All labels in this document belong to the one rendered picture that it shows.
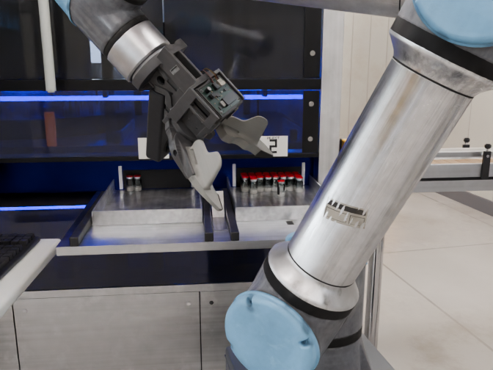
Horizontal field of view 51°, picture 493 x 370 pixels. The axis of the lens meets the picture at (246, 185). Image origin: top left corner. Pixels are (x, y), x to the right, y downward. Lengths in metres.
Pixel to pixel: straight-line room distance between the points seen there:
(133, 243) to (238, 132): 0.49
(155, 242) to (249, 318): 0.57
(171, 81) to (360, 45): 5.12
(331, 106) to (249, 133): 0.80
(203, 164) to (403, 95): 0.27
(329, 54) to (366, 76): 4.28
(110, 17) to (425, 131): 0.40
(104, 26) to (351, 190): 0.37
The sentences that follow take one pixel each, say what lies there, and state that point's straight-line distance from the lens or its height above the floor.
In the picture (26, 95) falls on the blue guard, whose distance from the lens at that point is 1.53.
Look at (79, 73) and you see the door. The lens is 1.50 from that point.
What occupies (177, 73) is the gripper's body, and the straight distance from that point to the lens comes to 0.66.
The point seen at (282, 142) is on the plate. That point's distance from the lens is 1.50.
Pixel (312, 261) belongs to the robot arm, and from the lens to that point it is 0.56.
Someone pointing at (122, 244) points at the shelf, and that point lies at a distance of 1.14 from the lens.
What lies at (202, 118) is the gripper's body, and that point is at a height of 1.19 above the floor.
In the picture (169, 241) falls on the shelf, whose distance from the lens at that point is 1.14.
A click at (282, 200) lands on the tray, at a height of 0.88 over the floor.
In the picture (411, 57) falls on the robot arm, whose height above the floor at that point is 1.26.
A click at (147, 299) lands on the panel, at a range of 1.63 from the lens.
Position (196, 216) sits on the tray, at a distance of 1.26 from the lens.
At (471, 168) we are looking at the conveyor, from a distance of 1.84.
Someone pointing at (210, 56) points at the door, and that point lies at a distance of 1.47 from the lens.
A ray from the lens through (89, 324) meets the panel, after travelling 1.69.
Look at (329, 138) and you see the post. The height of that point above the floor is 1.04.
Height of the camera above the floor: 1.26
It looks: 14 degrees down
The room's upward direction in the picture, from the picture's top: straight up
